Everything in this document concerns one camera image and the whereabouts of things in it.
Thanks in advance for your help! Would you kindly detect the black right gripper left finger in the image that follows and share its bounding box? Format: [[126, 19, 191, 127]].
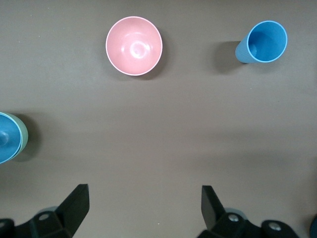
[[0, 183, 90, 238]]

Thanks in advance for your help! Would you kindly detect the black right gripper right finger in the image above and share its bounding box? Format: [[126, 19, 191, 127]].
[[198, 185, 299, 238]]

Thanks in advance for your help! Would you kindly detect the mint green bowl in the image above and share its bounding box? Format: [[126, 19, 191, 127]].
[[4, 113, 29, 160]]

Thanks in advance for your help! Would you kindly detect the blue bowl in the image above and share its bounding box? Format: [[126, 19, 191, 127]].
[[0, 112, 21, 165]]

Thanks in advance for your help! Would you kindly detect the pink bowl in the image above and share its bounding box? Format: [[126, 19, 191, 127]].
[[105, 16, 163, 76]]

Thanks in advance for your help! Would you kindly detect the dark blue object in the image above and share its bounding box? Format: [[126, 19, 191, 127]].
[[309, 218, 317, 238]]

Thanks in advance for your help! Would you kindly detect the blue ribbed cup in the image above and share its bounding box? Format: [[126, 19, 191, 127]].
[[235, 20, 288, 64]]

